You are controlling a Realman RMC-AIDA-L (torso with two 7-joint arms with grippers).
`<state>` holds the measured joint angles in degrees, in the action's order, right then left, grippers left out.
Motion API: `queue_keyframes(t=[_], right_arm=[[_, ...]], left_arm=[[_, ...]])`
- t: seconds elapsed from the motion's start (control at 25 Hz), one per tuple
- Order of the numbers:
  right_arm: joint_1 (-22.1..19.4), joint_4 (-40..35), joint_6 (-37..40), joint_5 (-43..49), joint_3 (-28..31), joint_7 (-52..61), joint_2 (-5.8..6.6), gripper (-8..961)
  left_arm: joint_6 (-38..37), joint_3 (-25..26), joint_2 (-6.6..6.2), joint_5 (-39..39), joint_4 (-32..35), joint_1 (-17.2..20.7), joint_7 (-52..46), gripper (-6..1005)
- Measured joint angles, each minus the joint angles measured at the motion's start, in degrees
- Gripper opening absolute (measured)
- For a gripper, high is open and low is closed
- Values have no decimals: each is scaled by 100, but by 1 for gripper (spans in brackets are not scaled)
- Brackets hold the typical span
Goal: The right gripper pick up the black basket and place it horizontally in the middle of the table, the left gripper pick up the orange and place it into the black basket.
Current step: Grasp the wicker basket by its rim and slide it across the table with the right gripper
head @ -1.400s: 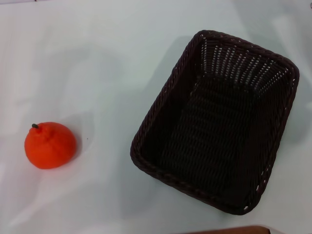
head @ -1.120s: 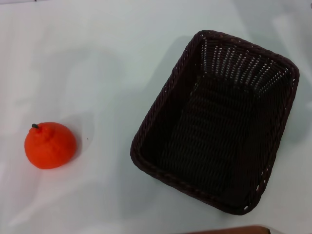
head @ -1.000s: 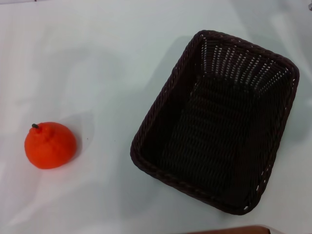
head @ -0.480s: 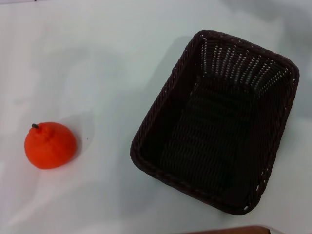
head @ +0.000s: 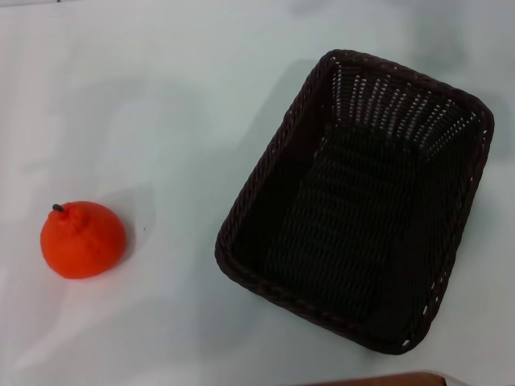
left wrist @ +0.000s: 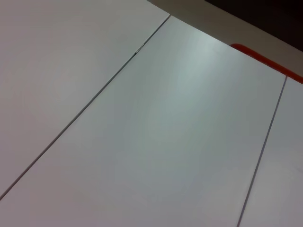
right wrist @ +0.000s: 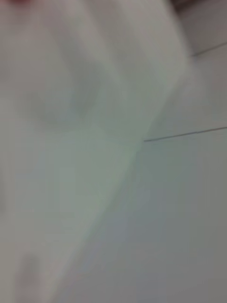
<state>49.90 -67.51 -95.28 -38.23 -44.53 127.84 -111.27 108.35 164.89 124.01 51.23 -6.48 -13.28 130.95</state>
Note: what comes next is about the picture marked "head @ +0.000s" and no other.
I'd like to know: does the brown wooden edge strip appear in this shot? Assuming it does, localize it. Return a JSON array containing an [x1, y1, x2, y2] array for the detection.
[[305, 372, 447, 386]]

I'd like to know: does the black woven rectangular basket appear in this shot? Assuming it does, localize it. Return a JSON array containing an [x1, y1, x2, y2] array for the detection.
[[214, 48, 495, 356]]

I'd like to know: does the orange toy tangerine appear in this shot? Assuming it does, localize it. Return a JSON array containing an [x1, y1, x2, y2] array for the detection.
[[39, 200, 130, 280]]

